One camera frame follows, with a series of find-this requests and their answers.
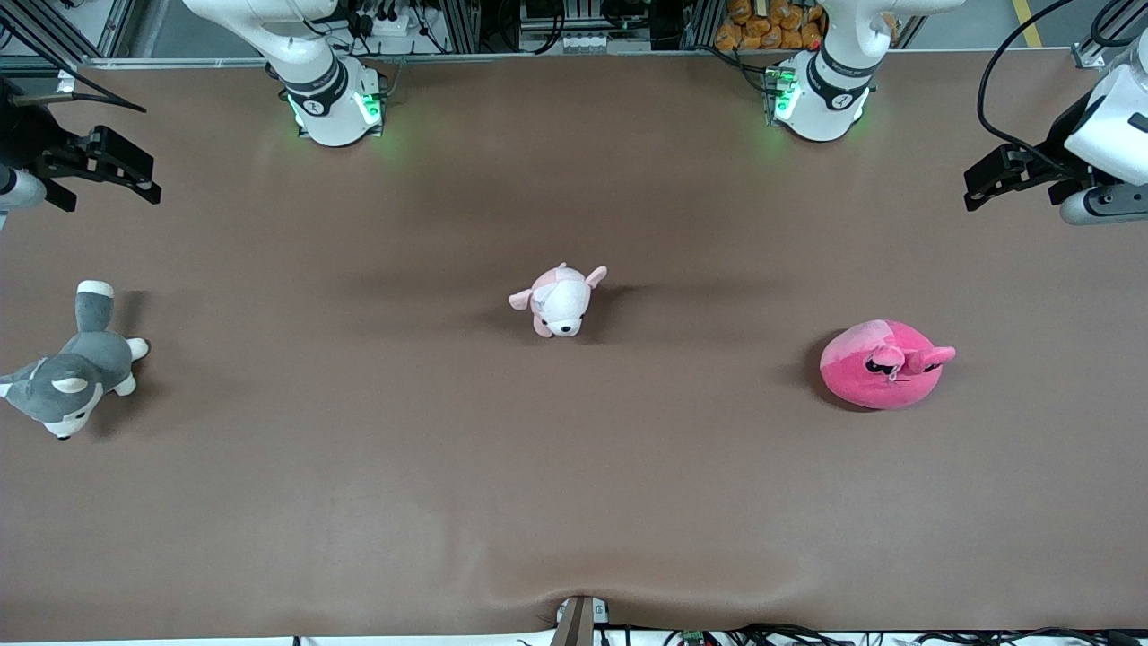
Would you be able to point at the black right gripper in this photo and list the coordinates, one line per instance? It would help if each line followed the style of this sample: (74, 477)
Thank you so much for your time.
(29, 136)

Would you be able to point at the silver table edge rail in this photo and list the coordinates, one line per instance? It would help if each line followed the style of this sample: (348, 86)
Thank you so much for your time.
(538, 57)

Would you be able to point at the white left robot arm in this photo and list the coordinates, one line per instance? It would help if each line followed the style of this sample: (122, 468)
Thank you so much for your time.
(1117, 117)

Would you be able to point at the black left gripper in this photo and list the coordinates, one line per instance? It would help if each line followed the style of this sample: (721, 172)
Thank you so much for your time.
(1061, 144)

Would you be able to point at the hot pink round plush toy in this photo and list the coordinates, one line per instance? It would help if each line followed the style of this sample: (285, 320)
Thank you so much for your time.
(883, 368)

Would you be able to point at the aluminium frame profile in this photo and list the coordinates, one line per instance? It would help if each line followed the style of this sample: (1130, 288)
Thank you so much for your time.
(63, 27)
(1099, 45)

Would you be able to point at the pale pink white plush dog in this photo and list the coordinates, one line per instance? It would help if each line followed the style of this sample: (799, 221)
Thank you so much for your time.
(560, 305)

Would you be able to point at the white power strip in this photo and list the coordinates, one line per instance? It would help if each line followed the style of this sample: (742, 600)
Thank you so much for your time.
(387, 23)

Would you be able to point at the pile of orange packets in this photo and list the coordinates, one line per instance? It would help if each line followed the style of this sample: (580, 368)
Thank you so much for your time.
(771, 25)

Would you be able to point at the small green circuit board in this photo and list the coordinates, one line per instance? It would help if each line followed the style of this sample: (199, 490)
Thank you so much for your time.
(692, 637)

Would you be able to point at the grey white husky plush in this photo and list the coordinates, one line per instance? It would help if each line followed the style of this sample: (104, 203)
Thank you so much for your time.
(81, 368)

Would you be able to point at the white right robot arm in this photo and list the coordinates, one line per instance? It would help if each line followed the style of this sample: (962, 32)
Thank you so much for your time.
(323, 81)

